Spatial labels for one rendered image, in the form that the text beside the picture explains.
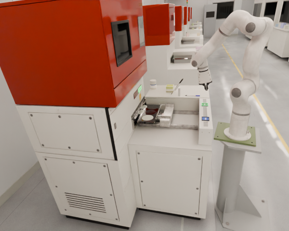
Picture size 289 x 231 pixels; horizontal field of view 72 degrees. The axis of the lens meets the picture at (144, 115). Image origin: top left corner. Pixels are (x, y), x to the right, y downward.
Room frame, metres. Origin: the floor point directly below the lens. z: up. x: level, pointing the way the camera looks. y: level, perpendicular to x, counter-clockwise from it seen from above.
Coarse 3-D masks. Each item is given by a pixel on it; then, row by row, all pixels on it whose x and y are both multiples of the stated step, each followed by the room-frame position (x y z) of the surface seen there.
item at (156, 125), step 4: (140, 124) 1.52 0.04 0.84; (144, 124) 1.51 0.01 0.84; (148, 124) 1.50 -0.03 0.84; (152, 124) 1.49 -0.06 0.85; (156, 124) 1.48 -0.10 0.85; (172, 124) 1.45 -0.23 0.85; (176, 124) 1.44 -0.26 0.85; (180, 128) 1.42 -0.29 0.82; (184, 128) 1.41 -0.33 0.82; (188, 128) 1.40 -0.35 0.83; (192, 128) 1.39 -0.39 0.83; (196, 128) 1.38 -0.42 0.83
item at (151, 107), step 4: (144, 104) 1.80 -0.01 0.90; (148, 104) 1.79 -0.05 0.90; (152, 104) 1.78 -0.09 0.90; (156, 104) 1.77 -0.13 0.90; (160, 104) 1.77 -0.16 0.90; (148, 108) 1.71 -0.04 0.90; (152, 108) 1.70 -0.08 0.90; (156, 108) 1.69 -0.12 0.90; (144, 112) 1.63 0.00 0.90; (148, 112) 1.62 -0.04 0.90; (152, 112) 1.61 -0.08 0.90; (156, 112) 1.60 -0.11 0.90; (140, 116) 1.55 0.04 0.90; (136, 120) 1.49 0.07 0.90; (140, 120) 1.48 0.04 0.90; (144, 120) 1.48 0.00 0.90; (152, 120) 1.46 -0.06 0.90
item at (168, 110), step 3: (165, 108) 1.72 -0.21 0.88; (168, 108) 1.71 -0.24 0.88; (171, 108) 1.70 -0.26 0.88; (165, 111) 1.65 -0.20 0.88; (168, 111) 1.64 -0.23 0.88; (171, 111) 1.64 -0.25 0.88; (171, 114) 1.58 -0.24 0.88; (171, 117) 1.54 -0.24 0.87; (162, 123) 1.43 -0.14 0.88; (165, 123) 1.43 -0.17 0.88; (168, 123) 1.42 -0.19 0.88; (168, 126) 1.41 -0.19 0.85
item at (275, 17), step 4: (268, 0) 9.66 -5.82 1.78; (272, 0) 9.10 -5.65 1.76; (276, 0) 8.66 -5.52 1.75; (280, 0) 8.37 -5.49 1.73; (268, 4) 9.56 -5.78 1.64; (272, 4) 9.01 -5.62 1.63; (276, 4) 8.57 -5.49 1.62; (280, 4) 8.36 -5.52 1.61; (264, 8) 10.08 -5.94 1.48; (268, 8) 9.45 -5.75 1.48; (272, 8) 8.91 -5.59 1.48; (276, 8) 8.48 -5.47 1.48; (280, 8) 8.35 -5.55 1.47; (264, 12) 9.96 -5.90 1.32; (268, 12) 9.35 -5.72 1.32; (272, 12) 8.81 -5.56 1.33; (276, 12) 8.39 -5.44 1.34; (264, 16) 9.84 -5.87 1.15; (268, 16) 9.25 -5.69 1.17; (272, 16) 8.72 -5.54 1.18; (276, 16) 8.37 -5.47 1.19; (272, 20) 8.63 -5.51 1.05; (276, 20) 8.37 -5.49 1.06; (268, 40) 8.48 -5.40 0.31
